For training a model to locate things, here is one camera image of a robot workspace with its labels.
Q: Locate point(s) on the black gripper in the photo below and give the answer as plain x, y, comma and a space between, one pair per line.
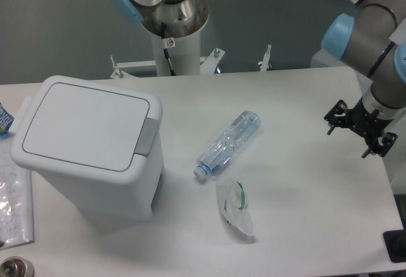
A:
365, 124

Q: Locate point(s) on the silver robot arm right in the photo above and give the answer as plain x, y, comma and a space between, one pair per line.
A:
363, 43

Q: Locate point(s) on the white plastic trash can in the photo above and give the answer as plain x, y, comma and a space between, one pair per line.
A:
99, 193

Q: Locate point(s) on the white trash can lid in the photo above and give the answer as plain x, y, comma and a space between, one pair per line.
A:
86, 126

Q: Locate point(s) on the threaded levelling bolt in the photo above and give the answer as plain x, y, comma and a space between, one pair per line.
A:
265, 58

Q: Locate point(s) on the black device at edge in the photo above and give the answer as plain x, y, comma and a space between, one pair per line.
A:
395, 245

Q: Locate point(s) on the crushed clear plastic bottle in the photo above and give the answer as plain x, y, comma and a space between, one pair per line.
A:
217, 156

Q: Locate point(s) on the crumpled white green wrapper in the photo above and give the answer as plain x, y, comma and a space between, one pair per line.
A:
232, 204

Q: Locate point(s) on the grey lid push button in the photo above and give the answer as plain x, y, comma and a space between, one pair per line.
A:
147, 137

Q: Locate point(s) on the blue green carton box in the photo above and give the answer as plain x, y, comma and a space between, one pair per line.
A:
6, 120

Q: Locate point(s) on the paper sheet in plastic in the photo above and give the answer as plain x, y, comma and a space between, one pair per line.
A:
17, 222

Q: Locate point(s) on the round metal knob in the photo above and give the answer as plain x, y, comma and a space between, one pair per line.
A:
17, 267

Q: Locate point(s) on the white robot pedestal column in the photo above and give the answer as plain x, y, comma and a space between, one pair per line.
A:
177, 55

